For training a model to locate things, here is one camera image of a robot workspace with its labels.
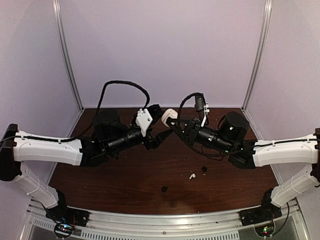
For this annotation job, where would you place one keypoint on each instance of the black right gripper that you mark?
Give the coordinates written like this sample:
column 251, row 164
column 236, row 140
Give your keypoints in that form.
column 194, row 125

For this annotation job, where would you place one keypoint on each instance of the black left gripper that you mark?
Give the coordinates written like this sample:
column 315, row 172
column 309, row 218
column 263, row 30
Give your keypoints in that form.
column 159, row 138

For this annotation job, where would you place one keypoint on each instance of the white earbud charging case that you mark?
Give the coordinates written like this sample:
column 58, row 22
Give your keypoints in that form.
column 169, row 113

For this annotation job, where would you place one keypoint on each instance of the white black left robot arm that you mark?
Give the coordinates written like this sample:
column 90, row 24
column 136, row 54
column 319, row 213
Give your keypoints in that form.
column 108, row 139

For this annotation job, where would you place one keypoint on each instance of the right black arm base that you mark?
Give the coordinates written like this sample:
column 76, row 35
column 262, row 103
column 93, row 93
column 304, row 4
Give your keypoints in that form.
column 265, row 212

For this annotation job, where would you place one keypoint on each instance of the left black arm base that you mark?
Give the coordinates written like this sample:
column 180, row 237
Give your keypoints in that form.
column 63, row 213

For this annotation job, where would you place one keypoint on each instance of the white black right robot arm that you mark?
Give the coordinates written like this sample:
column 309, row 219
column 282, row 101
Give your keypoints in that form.
column 228, row 140

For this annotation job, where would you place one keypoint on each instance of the right circuit board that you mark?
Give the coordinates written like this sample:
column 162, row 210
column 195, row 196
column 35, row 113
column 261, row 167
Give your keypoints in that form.
column 265, row 230

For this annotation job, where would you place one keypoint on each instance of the circuit board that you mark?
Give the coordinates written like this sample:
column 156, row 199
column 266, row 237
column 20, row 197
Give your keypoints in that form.
column 63, row 230
column 265, row 230

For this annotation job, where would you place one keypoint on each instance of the left circuit board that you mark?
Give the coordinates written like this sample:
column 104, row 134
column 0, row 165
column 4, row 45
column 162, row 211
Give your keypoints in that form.
column 63, row 230

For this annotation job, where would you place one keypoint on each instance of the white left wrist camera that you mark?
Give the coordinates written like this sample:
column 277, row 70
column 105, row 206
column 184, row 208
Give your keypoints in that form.
column 143, row 120

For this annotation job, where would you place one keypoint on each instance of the aluminium front rail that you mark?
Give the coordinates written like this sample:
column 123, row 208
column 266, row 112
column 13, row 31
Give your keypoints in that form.
column 221, row 225

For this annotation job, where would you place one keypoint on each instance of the right aluminium frame post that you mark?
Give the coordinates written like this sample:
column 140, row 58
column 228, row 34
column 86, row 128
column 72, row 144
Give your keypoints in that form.
column 264, row 31

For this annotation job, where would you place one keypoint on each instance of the aluminium frame post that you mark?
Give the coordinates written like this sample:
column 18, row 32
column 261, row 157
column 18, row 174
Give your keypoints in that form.
column 264, row 31
column 65, row 53

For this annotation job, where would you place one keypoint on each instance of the left aluminium frame post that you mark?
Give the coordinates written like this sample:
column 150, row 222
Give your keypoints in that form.
column 65, row 53

